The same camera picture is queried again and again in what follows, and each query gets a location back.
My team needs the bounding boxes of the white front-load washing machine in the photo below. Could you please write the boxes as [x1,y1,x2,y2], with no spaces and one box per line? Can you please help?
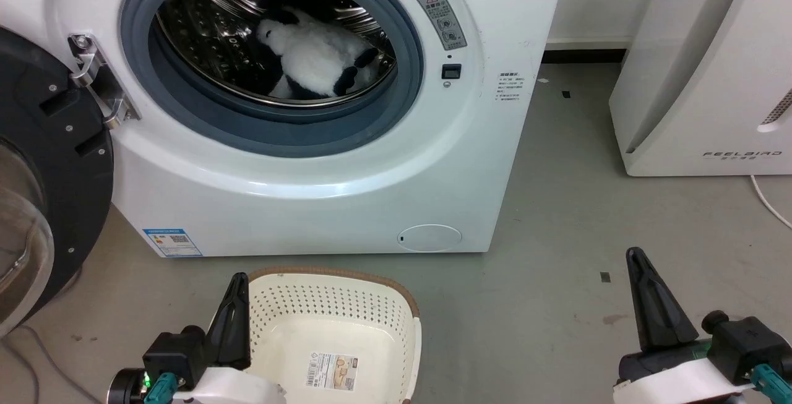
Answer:
[0,0,569,259]

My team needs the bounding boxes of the cream perforated laundry basket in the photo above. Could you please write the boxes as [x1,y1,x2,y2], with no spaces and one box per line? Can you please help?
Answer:
[246,267,423,404]

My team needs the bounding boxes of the metal door hinge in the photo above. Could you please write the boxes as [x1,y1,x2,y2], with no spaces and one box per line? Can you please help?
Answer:
[67,33,142,131]

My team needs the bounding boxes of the grey warning sticker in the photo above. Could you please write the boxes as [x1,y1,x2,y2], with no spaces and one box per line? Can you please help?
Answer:
[415,0,468,51]

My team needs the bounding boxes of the white air purifier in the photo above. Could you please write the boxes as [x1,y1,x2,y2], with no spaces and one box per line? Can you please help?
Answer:
[609,0,792,177]

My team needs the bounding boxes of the paper label with barcode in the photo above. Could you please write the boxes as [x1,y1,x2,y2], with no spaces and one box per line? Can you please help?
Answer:
[304,351,359,391]

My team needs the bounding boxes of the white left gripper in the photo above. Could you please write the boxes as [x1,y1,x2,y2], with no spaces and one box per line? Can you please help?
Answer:
[173,273,286,404]

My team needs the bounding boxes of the black round washing machine door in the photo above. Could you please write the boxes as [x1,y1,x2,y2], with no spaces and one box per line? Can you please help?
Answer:
[0,25,116,338]

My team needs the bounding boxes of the small text instruction sticker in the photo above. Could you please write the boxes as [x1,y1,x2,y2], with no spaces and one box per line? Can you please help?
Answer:
[497,71,527,103]

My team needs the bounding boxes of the white power cable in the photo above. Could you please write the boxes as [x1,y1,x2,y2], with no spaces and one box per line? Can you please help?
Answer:
[750,174,792,230]

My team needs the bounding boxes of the black and white panda plush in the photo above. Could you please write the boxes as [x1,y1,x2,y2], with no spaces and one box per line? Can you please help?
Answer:
[256,7,380,100]

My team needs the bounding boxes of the grey floor cable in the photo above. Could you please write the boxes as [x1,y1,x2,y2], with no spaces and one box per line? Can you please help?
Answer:
[0,324,103,404]

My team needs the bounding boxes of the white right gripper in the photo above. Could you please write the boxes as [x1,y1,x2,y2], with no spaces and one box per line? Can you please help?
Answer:
[612,247,754,404]

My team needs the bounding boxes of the blue energy label sticker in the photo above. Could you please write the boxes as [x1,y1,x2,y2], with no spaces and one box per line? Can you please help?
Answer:
[142,228,203,258]

